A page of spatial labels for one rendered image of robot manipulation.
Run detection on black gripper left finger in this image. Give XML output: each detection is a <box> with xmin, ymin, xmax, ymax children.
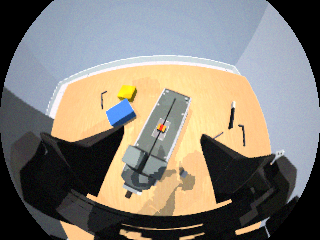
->
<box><xmin>40</xmin><ymin>125</ymin><xmax>125</xmax><ymax>197</ymax></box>

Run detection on yellow block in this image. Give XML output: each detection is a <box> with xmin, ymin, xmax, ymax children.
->
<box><xmin>117</xmin><ymin>85</ymin><xmax>137</xmax><ymax>103</ymax></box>

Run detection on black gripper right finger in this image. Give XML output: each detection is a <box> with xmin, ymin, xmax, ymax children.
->
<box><xmin>199</xmin><ymin>133</ymin><xmax>276</xmax><ymax>204</ymax></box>

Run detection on blue rectangular block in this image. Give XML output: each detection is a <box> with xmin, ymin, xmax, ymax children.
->
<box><xmin>105</xmin><ymin>99</ymin><xmax>136</xmax><ymax>127</ymax></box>

